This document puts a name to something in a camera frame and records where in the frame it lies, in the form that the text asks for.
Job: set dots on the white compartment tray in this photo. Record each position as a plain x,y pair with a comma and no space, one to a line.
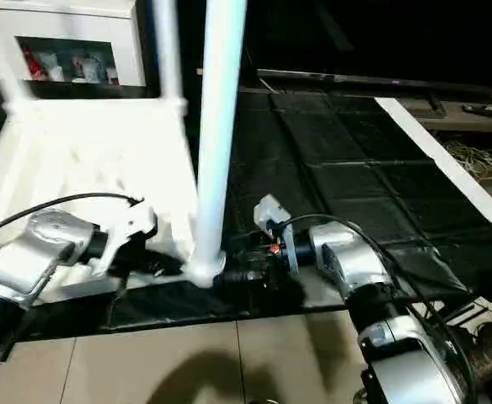
86,160

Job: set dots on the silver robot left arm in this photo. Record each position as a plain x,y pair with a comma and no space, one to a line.
35,248

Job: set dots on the black work mat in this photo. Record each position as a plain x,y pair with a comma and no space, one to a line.
330,160

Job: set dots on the white flat board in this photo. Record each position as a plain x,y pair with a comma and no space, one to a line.
448,160

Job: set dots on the long black bar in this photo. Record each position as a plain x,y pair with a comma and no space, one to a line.
381,82

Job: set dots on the small red bottle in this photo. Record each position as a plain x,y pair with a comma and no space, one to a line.
34,63

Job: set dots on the white glass-door cabinet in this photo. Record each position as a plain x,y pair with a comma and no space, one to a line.
61,25

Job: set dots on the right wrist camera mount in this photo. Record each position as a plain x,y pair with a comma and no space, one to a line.
271,213

